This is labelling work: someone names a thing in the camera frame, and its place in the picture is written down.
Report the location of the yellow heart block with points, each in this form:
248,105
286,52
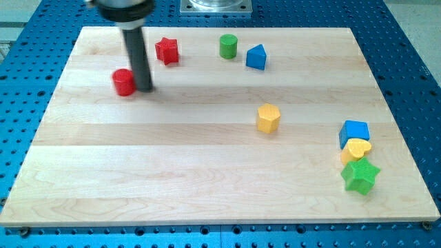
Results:
354,150

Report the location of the yellow hexagon block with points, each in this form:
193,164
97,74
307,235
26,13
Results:
268,118

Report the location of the wooden board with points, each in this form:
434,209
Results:
190,152

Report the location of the blue perforated metal base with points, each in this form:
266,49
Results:
399,39

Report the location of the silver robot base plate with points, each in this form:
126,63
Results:
195,7

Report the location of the blue triangular prism block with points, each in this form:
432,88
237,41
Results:
256,57

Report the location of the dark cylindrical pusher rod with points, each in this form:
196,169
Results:
135,46

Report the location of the red cylinder block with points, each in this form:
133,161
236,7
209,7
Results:
123,81

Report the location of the green star block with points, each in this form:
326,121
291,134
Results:
360,176

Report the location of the blue cube block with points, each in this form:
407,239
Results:
353,129

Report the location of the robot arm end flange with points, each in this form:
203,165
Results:
126,14

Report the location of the red star block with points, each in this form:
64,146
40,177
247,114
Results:
167,51

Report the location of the green cylinder block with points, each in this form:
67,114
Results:
228,46

